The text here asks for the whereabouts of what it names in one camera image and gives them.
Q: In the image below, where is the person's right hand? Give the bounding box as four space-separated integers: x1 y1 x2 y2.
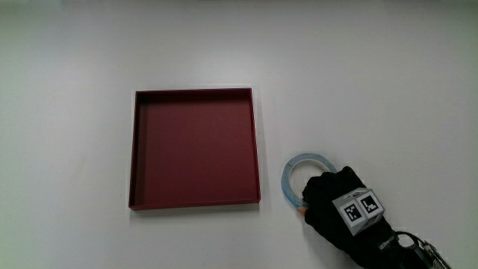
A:
296 166 405 269

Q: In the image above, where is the dark red square tray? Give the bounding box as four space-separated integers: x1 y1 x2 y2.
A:
128 87 261 211

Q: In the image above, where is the blue tape roll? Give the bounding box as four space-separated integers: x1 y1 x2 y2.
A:
280 152 338 208

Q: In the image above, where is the person's right forearm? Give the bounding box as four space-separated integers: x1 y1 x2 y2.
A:
388 238 453 269

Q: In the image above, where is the black glove cable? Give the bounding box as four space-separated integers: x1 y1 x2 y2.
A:
394 230 425 248

